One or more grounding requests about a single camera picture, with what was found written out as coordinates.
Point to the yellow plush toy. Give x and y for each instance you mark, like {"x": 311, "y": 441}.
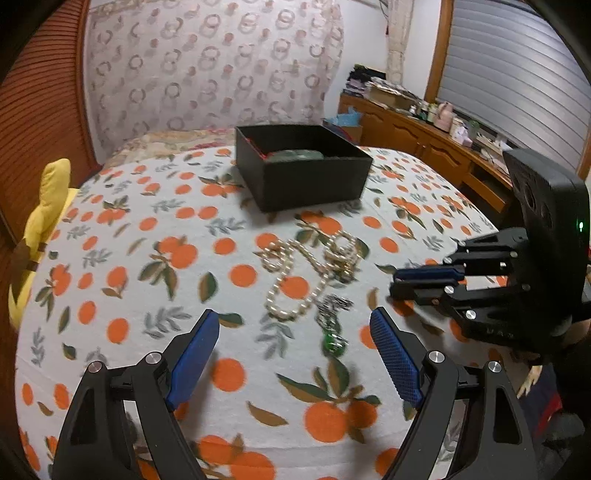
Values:
{"x": 55, "y": 196}

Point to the person's right hand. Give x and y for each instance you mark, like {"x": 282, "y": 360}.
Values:
{"x": 577, "y": 332}

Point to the cream lace window curtain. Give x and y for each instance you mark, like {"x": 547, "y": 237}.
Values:
{"x": 400, "y": 14}

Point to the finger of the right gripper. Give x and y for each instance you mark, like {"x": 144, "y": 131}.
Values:
{"x": 422, "y": 292}
{"x": 431, "y": 273}

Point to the pink circle pattern curtain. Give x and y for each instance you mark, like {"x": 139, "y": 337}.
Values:
{"x": 154, "y": 66}

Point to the black camera box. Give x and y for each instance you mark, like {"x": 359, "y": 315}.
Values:
{"x": 555, "y": 208}

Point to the pale green jade bangle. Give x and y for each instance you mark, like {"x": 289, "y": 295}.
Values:
{"x": 294, "y": 155}

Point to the pink kettle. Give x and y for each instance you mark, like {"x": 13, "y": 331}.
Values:
{"x": 444, "y": 117}

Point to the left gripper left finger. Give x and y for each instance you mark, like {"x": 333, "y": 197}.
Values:
{"x": 95, "y": 439}

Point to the wooden sideboard cabinet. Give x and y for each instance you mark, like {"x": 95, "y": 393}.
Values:
{"x": 459, "y": 165}

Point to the orange print white blanket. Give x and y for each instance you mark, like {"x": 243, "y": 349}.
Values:
{"x": 145, "y": 248}

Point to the blue gift bag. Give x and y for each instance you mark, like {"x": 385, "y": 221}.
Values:
{"x": 349, "y": 119}

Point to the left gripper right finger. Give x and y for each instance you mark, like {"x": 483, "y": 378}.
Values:
{"x": 495, "y": 441}

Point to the black square jewelry box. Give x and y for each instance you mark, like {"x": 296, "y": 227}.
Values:
{"x": 340, "y": 176}

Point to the brown louvered wardrobe door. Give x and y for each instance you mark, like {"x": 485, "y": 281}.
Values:
{"x": 43, "y": 113}

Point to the floral bed quilt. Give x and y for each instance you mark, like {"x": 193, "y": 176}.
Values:
{"x": 161, "y": 144}

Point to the grey window blind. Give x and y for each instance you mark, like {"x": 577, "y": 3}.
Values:
{"x": 507, "y": 68}

